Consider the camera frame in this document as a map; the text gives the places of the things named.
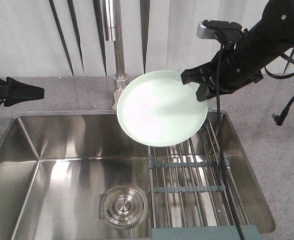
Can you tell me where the grey green dish rack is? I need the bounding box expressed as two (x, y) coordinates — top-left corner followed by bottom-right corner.
(148, 111), (260, 240)

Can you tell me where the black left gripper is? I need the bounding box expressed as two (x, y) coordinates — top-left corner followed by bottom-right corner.
(0, 77), (45, 107)

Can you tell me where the chrome kitchen faucet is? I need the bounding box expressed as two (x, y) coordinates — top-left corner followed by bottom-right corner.
(102, 0), (129, 110)

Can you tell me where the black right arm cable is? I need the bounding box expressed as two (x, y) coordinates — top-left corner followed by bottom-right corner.
(215, 27), (246, 240)

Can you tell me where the pale green round plate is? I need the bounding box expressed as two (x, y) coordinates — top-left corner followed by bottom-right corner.
(116, 70), (209, 147)

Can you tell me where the white pleated curtain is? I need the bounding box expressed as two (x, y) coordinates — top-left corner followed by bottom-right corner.
(0, 0), (294, 78)

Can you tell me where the stainless steel sink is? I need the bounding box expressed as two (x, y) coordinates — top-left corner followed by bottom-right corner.
(0, 111), (275, 240)

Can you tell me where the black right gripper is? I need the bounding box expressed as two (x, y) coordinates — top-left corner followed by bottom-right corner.
(180, 42), (263, 102)

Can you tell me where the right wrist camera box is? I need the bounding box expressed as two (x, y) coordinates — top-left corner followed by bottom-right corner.
(196, 19), (242, 41)

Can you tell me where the round steel drain cover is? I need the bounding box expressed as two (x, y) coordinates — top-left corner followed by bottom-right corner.
(99, 184), (148, 230)

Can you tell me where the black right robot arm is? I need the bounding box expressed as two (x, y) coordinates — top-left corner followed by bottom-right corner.
(181, 0), (294, 102)

